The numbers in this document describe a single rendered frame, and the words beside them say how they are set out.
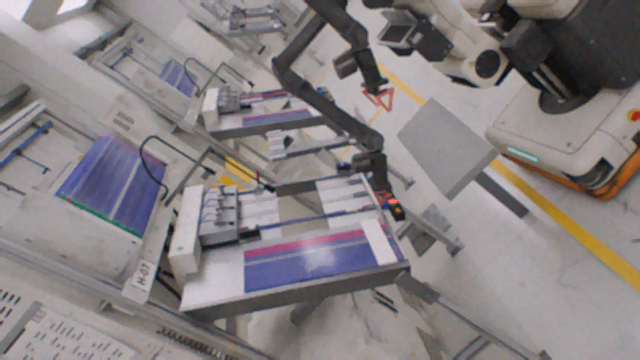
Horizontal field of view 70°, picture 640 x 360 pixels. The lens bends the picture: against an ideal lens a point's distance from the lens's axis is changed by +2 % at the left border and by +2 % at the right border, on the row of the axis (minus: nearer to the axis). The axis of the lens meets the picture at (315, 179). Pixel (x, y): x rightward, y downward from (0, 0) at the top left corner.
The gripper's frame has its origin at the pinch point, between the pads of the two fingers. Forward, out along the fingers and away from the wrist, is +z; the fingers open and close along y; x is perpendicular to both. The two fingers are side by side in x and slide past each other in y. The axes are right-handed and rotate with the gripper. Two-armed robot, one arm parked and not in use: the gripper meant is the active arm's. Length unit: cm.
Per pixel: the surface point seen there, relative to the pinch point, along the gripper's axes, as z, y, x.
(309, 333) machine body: 47, 11, -34
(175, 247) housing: -4, 15, -74
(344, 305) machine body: 33.3, 14.6, -19.6
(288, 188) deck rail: 3.4, -30.4, -34.1
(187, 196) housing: -5, -21, -75
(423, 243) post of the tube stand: 63, -55, 35
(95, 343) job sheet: 8, 39, -96
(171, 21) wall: 0, -768, -203
